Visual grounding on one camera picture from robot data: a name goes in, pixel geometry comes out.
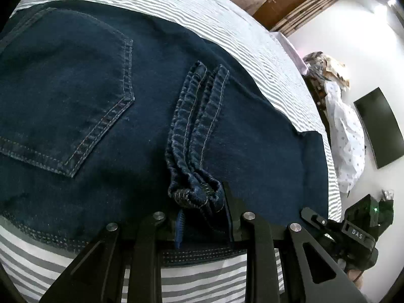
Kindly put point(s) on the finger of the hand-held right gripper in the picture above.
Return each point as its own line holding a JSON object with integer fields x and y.
{"x": 315, "y": 218}

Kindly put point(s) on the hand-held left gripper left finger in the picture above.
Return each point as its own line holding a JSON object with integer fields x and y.
{"x": 180, "y": 232}

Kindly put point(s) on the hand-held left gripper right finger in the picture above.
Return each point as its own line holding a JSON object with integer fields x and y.
{"x": 228, "y": 214}

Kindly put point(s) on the dark blue denim pants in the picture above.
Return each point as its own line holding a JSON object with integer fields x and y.
{"x": 94, "y": 116}

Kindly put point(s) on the person's right hand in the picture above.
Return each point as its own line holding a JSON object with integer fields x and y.
{"x": 356, "y": 275}

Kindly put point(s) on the white floral cloth cover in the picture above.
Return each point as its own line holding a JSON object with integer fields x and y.
{"x": 347, "y": 142}

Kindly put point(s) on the black flat television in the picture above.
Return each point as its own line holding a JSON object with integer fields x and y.
{"x": 380, "y": 127}

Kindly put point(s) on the dark wooden cabinet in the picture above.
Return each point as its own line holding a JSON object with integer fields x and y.
{"x": 317, "y": 94}

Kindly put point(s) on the pile of floral pillows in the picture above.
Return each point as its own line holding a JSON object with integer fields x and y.
{"x": 328, "y": 68}

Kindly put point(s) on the light purple cloth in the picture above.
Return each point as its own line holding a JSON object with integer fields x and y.
{"x": 292, "y": 50}

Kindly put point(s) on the bed with grey striped sheet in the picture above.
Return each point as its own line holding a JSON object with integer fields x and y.
{"x": 246, "y": 38}

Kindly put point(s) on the striped brown curtain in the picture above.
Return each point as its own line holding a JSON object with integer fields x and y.
{"x": 312, "y": 11}

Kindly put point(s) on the brown wooden door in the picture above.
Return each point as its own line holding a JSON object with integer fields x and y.
{"x": 284, "y": 3}

